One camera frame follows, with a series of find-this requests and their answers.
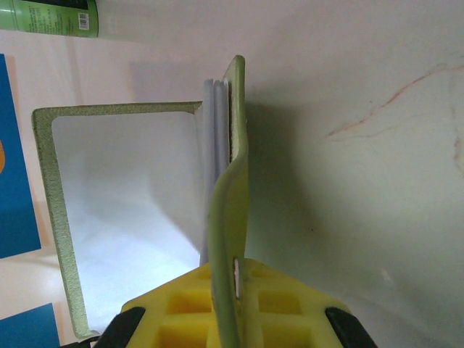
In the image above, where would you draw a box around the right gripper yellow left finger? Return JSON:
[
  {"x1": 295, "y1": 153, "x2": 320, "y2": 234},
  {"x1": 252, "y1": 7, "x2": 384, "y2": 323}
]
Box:
[{"x1": 92, "y1": 262, "x2": 218, "y2": 348}]

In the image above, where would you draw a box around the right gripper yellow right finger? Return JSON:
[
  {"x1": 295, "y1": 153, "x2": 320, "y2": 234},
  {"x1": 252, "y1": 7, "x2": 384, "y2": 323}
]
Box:
[{"x1": 236, "y1": 258, "x2": 376, "y2": 348}]

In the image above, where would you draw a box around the green card holder wallet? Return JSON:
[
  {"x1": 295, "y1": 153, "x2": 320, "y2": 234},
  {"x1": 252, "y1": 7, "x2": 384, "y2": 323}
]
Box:
[{"x1": 31, "y1": 54, "x2": 252, "y2": 348}]

